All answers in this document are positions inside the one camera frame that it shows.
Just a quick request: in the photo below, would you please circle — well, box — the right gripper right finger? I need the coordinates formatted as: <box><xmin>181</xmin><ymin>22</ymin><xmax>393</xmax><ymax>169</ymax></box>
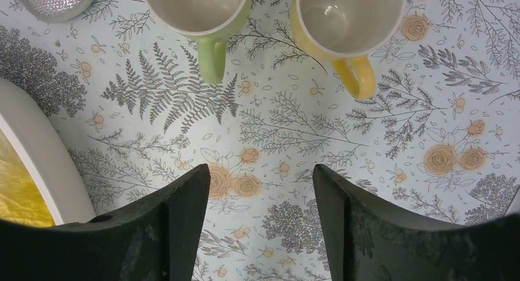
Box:
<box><xmin>313</xmin><ymin>164</ymin><xmax>519</xmax><ymax>280</ymax></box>

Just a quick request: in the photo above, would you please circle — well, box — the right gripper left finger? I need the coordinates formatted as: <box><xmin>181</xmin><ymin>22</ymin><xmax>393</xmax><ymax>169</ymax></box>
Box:
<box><xmin>1</xmin><ymin>164</ymin><xmax>210</xmax><ymax>280</ymax></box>

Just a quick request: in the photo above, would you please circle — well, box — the yellow mug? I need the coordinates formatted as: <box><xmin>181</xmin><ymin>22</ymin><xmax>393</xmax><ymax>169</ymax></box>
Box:
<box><xmin>290</xmin><ymin>0</ymin><xmax>406</xmax><ymax>100</ymax></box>

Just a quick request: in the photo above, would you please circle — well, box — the light green mug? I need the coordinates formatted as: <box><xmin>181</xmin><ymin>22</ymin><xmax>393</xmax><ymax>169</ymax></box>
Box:
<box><xmin>146</xmin><ymin>0</ymin><xmax>252</xmax><ymax>85</ymax></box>

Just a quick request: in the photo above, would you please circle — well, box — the floral tablecloth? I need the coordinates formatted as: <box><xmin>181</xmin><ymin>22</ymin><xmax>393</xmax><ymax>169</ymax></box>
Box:
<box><xmin>1</xmin><ymin>0</ymin><xmax>519</xmax><ymax>280</ymax></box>

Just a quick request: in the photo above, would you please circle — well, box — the white rectangular basin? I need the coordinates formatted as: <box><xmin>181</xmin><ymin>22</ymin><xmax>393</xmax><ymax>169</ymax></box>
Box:
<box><xmin>1</xmin><ymin>79</ymin><xmax>96</xmax><ymax>225</ymax></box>

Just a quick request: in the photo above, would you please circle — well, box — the grey sponge pad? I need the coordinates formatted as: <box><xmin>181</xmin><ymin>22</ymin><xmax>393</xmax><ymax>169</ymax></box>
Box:
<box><xmin>19</xmin><ymin>0</ymin><xmax>94</xmax><ymax>23</ymax></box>

